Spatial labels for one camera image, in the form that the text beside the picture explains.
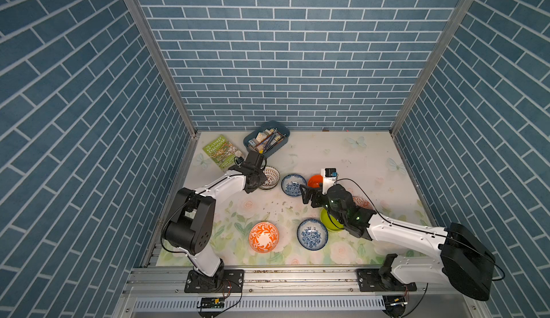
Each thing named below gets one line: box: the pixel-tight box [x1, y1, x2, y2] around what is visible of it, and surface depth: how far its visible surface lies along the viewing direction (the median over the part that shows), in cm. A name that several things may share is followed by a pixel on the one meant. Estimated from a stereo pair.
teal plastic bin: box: [243, 120, 291, 158], surface depth 116 cm
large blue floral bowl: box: [296, 218, 329, 252], surface depth 84 cm
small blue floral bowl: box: [280, 174, 308, 197], surface depth 98 cm
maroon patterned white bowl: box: [259, 166, 281, 190], surface depth 98 cm
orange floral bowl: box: [248, 222, 280, 253], surface depth 83 cm
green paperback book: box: [202, 133, 243, 172], surface depth 110 cm
